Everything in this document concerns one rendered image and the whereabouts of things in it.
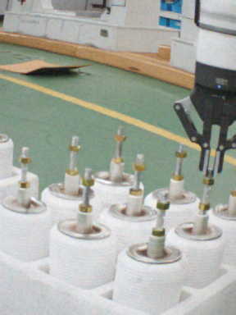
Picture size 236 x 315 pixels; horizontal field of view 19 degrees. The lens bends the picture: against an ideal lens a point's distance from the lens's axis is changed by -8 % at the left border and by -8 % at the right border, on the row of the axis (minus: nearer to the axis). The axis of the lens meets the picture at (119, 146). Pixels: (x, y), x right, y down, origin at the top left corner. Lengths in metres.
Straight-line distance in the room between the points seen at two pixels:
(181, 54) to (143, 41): 0.66
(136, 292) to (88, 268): 0.09
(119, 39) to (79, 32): 0.40
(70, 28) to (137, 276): 4.05
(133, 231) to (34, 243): 0.15
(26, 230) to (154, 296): 0.23
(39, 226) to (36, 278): 0.10
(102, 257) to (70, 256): 0.05
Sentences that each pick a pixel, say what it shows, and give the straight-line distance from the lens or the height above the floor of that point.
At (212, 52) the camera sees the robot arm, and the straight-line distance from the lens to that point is 0.94.
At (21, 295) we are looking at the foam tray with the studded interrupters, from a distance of 1.02.
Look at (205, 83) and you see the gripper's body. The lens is 0.95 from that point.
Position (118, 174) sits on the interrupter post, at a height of 0.26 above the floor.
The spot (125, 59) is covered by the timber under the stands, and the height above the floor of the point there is 0.07.
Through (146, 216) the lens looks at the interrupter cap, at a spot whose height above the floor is 0.25.
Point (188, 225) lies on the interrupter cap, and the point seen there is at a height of 0.25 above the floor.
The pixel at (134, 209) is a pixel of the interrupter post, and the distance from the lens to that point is 1.07.
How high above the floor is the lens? 0.61
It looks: 14 degrees down
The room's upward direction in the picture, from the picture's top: 6 degrees clockwise
